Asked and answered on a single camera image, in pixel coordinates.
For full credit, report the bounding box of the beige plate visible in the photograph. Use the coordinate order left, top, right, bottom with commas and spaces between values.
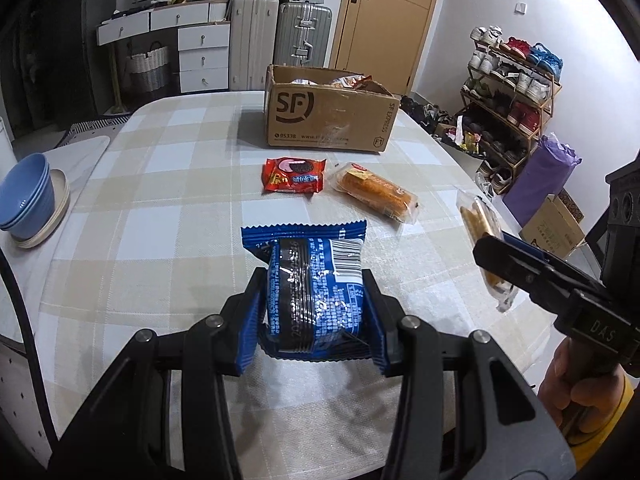
12, 169, 70, 249

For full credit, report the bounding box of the beige suitcase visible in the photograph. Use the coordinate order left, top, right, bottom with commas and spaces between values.
229, 0, 280, 91

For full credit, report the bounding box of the silver suitcase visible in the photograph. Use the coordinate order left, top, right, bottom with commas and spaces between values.
273, 2, 332, 67

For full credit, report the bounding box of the woven laundry basket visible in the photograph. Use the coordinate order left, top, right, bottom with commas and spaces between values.
126, 41, 171, 93

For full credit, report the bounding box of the blue bowls stack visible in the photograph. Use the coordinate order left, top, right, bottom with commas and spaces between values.
0, 153, 55, 240

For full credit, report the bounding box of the blue oreo packet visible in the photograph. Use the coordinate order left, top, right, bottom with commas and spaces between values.
241, 220, 370, 362

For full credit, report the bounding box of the bread sticks packet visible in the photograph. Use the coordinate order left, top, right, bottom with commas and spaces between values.
456, 190, 518, 313

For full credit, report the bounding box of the red oreo packet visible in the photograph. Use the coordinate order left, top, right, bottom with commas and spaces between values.
262, 157, 326, 194

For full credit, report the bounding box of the black cable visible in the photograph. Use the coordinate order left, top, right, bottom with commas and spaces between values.
0, 246, 59, 453

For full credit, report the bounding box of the shoe rack with shoes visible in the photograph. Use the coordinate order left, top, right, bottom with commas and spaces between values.
460, 25, 563, 195

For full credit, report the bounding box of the orange bread loaf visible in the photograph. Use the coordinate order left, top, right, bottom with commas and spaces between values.
331, 162, 419, 224

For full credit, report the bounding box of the checked tablecloth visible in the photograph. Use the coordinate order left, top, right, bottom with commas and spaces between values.
36, 92, 551, 479

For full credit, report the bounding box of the yellow right sleeve forearm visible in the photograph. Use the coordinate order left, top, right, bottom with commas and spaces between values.
566, 372, 634, 470

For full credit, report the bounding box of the white drawer desk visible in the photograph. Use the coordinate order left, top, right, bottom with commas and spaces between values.
96, 0, 230, 94

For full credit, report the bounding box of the small cardboard box on floor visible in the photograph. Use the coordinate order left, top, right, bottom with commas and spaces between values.
520, 195, 585, 259

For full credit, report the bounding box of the purple bag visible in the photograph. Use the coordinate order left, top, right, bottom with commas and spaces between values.
502, 132, 582, 228

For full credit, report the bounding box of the white noodle snack bag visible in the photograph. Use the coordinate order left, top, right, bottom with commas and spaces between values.
329, 74, 371, 90

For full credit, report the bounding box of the right hand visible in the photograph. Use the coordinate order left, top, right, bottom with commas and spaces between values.
538, 338, 626, 434

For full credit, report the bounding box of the SF cardboard box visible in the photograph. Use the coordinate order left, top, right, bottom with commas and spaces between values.
264, 65, 400, 153

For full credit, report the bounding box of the wooden door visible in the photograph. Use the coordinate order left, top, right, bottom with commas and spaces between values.
330, 0, 436, 96

